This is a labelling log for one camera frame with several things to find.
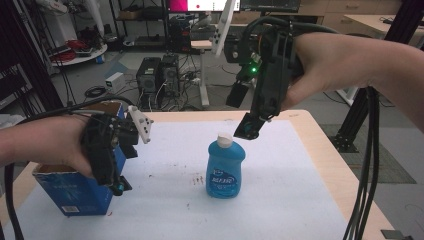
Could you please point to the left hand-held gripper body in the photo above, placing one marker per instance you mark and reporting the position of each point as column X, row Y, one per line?
column 100, row 150

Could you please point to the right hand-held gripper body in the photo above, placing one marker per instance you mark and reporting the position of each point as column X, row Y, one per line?
column 271, row 73

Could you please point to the blue cardboard box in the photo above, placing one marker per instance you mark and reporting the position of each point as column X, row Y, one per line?
column 76, row 195

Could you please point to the blue detergent bottle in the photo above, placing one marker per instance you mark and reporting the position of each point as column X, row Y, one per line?
column 223, row 173

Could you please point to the person's left hand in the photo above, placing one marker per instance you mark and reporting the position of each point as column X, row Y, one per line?
column 63, row 140

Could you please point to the person's right hand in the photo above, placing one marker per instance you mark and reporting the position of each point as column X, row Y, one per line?
column 316, row 63

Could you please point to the white-legged wooden desk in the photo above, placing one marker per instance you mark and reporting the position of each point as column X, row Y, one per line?
column 202, row 45

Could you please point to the dark computer monitor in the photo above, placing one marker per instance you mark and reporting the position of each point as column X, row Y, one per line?
column 270, row 4

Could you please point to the black computer tower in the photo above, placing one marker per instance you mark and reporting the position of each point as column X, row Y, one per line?
column 170, row 75
column 148, row 75

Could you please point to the small white box device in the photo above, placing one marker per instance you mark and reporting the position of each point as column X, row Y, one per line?
column 115, row 82

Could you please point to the white table mat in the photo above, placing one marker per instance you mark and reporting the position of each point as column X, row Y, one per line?
column 283, row 200

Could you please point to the wooden cabinet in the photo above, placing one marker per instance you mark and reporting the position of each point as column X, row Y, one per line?
column 333, row 11

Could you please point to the white crumpled cloth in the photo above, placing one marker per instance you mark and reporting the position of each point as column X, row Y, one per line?
column 10, row 120

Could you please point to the round white table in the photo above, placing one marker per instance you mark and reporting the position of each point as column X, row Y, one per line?
column 87, row 56

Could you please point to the light wooden side desk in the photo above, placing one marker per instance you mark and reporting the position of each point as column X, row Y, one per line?
column 370, row 25

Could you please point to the dark floor mat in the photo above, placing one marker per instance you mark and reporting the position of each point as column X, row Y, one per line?
column 390, row 166

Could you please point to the black metal frame post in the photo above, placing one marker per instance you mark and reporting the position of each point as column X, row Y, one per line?
column 30, row 60
column 396, row 23

